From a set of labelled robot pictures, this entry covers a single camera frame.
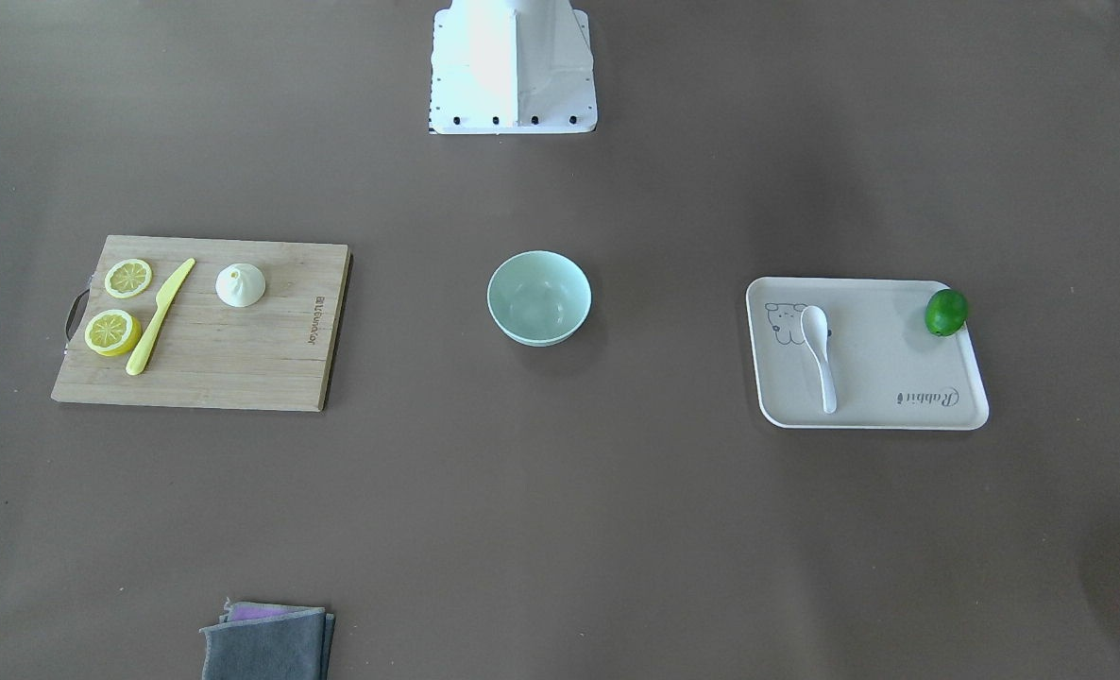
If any yellow plastic knife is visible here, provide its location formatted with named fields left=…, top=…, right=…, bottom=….
left=125, top=258, right=196, bottom=376

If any white ceramic spoon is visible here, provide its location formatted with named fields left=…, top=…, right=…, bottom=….
left=799, top=305, right=838, bottom=414

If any grey folded cloth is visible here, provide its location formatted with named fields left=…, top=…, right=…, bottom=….
left=200, top=600, right=335, bottom=679

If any lemon half lower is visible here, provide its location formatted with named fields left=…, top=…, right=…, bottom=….
left=82, top=309, right=143, bottom=357

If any lemon slice upper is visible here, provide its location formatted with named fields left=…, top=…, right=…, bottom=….
left=103, top=258, right=153, bottom=298

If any green lime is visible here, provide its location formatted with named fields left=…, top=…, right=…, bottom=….
left=924, top=288, right=970, bottom=337

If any beige rabbit tray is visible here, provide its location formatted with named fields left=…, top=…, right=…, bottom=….
left=745, top=277, right=989, bottom=431

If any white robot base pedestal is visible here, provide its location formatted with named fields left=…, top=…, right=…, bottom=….
left=428, top=1, right=599, bottom=136

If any wooden cutting board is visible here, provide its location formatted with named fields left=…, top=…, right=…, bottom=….
left=52, top=235, right=351, bottom=412

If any light green bowl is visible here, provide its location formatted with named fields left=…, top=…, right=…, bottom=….
left=486, top=250, right=592, bottom=348

